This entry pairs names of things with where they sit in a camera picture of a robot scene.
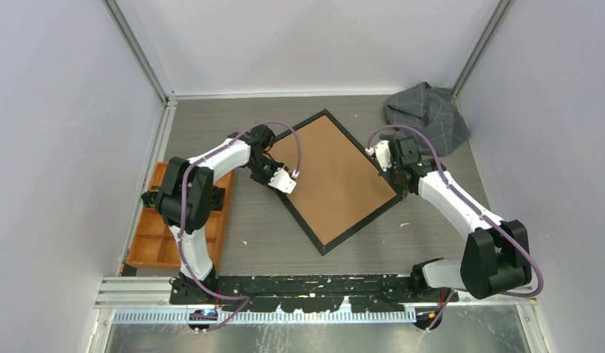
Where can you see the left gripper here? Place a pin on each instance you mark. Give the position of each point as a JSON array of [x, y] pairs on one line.
[[277, 165]]

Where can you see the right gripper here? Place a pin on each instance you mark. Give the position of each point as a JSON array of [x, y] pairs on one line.
[[402, 190]]

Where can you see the black picture frame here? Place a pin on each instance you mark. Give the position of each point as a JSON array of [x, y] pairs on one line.
[[340, 189]]

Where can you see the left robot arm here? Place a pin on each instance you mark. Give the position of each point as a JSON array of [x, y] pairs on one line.
[[184, 198]]

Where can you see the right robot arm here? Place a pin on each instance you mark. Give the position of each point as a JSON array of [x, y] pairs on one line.
[[494, 259]]

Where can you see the grey checked cloth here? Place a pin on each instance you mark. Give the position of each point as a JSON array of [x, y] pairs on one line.
[[429, 110]]

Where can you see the orange wooden divided tray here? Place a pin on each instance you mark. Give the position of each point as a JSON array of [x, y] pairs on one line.
[[153, 244]]

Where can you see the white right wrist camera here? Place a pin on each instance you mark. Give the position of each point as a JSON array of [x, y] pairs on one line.
[[382, 154]]

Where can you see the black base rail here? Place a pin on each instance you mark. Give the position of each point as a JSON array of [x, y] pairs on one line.
[[367, 293]]

